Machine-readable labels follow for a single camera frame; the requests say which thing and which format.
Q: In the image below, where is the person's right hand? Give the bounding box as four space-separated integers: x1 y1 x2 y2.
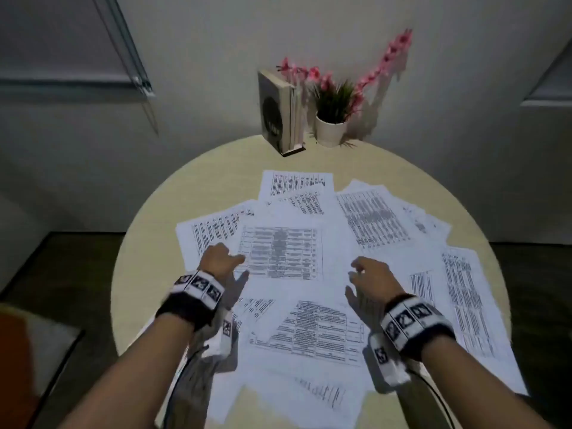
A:
344 256 406 311

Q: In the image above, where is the person's left hand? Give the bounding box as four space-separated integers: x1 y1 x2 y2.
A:
197 242 247 284

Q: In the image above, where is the printed papers pile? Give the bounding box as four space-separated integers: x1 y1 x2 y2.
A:
175 169 530 429

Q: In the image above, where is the person's right forearm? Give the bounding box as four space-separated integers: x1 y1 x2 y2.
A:
419 337 555 429

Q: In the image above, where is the person's left forearm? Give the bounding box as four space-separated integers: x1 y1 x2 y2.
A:
58 313 197 429

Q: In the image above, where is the round beige table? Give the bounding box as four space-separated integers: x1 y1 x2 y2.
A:
110 133 512 429

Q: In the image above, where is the black left wristband with markers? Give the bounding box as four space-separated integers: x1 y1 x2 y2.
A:
155 269 226 331

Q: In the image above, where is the black wristband with markers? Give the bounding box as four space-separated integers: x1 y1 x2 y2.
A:
380 293 456 362
155 269 226 331

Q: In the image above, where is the black right wristband with markers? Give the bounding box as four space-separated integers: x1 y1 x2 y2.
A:
380 293 456 362

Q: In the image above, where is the white plant pot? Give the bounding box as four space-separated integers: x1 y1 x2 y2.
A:
315 111 349 148

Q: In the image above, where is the cream upright book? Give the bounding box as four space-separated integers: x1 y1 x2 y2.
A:
290 82 308 148

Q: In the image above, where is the orange and white chair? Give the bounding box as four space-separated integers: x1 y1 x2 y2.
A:
0 301 86 429

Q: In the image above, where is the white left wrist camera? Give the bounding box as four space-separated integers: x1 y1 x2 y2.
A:
210 307 235 360

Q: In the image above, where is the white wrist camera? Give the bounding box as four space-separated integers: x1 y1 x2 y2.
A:
210 307 235 360
368 332 412 394

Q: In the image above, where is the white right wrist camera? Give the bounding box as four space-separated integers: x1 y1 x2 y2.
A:
368 332 412 394

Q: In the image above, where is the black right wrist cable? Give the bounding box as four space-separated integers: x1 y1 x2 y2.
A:
415 370 456 429

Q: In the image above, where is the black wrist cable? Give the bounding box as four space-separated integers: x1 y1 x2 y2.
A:
415 370 456 429
166 352 197 429

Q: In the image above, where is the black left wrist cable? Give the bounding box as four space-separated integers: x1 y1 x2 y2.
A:
166 352 197 429

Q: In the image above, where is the grey window frame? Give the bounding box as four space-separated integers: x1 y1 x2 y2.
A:
0 0 157 100

